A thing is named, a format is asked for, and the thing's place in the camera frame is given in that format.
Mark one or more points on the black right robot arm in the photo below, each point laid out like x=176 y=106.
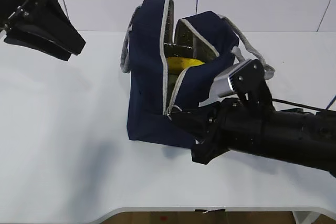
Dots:
x=295 y=137

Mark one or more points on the navy blue lunch bag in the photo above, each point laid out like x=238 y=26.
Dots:
x=152 y=37

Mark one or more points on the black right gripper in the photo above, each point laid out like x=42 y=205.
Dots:
x=230 y=126

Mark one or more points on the yellow banana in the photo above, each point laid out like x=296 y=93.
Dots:
x=177 y=64

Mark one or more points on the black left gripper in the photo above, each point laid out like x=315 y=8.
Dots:
x=43 y=27

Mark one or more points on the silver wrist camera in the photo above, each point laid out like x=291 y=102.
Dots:
x=247 y=81

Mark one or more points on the white table leg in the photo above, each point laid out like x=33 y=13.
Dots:
x=305 y=217

